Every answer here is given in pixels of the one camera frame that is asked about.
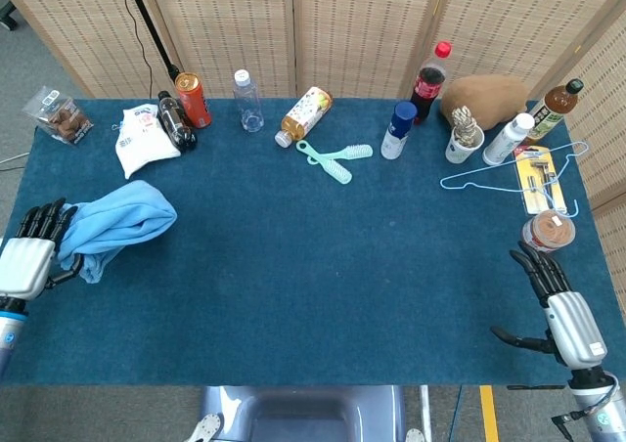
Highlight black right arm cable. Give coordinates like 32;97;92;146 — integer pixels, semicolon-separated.
550;377;618;431

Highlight white bottle with blue cap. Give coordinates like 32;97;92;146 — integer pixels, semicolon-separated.
380;101;419;160

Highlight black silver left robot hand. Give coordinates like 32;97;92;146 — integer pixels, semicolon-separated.
0;197;84;301

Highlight white powder bag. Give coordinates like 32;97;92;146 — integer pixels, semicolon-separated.
115;105;182;180

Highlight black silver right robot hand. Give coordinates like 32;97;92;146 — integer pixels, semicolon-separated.
490;240;608;370

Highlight white paper cup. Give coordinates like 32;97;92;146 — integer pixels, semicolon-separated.
444;126;485;164

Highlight white floor cable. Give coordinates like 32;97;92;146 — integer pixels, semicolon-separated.
0;151;31;172

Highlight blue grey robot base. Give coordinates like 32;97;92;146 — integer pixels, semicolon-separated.
188;385;426;442

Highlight bamboo folding screen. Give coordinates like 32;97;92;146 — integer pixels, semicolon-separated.
0;0;626;211

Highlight light blue fleece pants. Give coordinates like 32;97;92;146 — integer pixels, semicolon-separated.
56;179;178;286

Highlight small dark cola bottle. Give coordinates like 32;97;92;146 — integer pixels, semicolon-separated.
156;90;198;153

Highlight razor on yellow card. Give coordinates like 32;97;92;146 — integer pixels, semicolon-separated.
515;146;568;216

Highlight orange drink can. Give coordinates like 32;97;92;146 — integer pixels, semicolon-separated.
174;72;213;129

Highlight black hanging cable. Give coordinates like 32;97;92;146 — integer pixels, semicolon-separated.
112;0;154;101

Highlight blue wire clothes hanger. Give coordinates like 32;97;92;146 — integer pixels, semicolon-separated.
439;141;588;218

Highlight empty clear plastic bottle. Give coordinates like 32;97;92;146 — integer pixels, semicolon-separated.
232;68;265;133

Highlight black stand pole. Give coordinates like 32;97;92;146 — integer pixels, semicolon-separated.
119;0;183;84

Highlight green tea bottle black cap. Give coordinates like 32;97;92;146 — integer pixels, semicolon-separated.
525;77;586;145

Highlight brown plush toy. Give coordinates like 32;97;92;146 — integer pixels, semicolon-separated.
440;73;530;131

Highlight dark blue table mat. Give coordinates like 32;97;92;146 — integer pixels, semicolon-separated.
0;98;626;387

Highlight braided rope bundle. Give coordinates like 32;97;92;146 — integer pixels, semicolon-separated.
450;107;478;146

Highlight round tin with brown lid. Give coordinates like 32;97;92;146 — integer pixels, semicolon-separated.
521;209;577;255

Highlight blue cable under table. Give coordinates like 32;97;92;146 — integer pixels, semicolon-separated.
448;385;465;442

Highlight cola bottle with red cap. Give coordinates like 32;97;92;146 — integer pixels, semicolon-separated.
408;40;454;126

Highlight yellow tea bottle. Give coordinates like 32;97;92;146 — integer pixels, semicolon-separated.
274;86;334;149

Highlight green scrub brush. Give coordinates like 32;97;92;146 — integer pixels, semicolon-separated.
306;142;374;165
295;139;353;185

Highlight clear bag of brown cookies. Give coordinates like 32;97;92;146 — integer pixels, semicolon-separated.
22;85;95;146

